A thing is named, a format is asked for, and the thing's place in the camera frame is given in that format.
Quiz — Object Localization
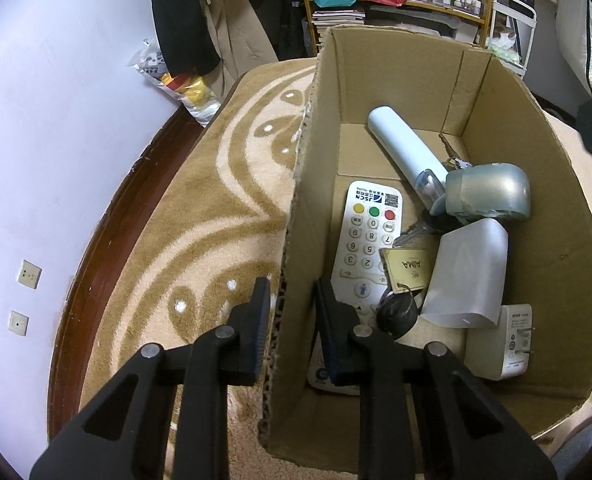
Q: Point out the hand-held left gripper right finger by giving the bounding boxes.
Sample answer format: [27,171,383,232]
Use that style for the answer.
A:
[313,276,559,480]

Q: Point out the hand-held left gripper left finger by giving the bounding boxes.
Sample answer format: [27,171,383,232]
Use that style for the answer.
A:
[28,276,273,480]

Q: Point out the printed cardboard box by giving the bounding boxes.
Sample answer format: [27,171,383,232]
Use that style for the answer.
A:
[258,25,592,476]

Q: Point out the white remote control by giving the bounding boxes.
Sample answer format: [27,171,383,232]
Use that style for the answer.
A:
[306,180,403,393]

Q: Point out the tan AIMA key tag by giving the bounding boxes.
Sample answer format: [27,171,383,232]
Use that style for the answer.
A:
[375,222,443,337]

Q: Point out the silver rounded plastic device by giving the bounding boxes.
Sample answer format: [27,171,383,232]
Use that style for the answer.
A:
[431,162,532,224]

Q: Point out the small keys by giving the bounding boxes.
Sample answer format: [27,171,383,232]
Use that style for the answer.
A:
[438,132,473,172]

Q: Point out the white power bank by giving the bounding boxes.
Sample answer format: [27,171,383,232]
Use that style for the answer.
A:
[420,217,510,329]

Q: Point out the white charger adapter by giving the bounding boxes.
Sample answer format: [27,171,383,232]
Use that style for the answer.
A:
[463,303,534,382]

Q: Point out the light blue cylinder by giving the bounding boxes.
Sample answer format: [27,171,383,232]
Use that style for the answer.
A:
[367,106,450,212]

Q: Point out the pale green packs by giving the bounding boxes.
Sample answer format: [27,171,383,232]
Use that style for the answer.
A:
[490,42,523,67]

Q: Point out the beige patterned rug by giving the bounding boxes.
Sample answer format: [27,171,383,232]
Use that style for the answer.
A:
[48,57,592,480]

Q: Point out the white trolley cart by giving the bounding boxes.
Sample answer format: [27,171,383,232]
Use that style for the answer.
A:
[485,0,538,80]

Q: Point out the clear plastic bag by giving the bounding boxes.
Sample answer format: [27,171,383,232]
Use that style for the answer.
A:
[127,37,223,127]

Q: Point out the stack of books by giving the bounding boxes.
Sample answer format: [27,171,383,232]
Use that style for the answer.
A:
[311,7,367,57]

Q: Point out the black hanging garment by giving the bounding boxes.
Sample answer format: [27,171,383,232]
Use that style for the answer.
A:
[263,0,311,62]
[145,0,222,77]

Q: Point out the black cable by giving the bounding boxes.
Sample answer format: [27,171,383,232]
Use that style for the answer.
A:
[583,0,592,97]

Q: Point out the yellow frame bookshelf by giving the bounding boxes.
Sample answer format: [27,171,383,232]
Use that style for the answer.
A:
[296,0,495,53]

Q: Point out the white wall socket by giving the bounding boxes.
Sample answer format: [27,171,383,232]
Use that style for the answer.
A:
[7,311,30,337]
[18,259,43,289]

